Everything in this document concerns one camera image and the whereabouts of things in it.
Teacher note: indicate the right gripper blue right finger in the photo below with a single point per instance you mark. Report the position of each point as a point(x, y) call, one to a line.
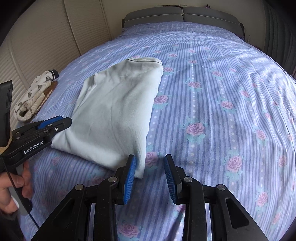
point(187, 191)

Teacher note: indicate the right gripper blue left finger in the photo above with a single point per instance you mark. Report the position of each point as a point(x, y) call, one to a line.
point(115, 190)

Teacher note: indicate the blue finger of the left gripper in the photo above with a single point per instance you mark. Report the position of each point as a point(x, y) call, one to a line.
point(45, 123)
point(59, 126)

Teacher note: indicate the light green long-sleeve shirt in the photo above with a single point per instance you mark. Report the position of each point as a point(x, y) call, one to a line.
point(110, 120)

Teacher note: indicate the person's left hand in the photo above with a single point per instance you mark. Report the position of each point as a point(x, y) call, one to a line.
point(23, 181)

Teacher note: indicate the beige knitted folded garment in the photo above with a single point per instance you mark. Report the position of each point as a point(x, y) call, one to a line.
point(25, 111)

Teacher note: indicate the white printed folded garment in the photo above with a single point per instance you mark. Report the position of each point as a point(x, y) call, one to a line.
point(39, 85)

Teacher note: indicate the blue floral striped bedsheet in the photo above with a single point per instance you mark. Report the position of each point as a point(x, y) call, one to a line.
point(224, 110)

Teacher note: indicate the white louvered wardrobe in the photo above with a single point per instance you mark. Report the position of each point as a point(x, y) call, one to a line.
point(50, 35)

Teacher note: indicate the left grey headboard cushion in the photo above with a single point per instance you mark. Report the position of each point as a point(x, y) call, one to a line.
point(153, 15)

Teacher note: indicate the grey headboard cushion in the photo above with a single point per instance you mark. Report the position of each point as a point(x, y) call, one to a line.
point(212, 17)
point(153, 15)

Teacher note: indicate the right grey headboard cushion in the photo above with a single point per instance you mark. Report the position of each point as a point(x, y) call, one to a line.
point(212, 17)

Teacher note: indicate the green curtain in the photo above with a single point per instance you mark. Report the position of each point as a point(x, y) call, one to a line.
point(279, 37)

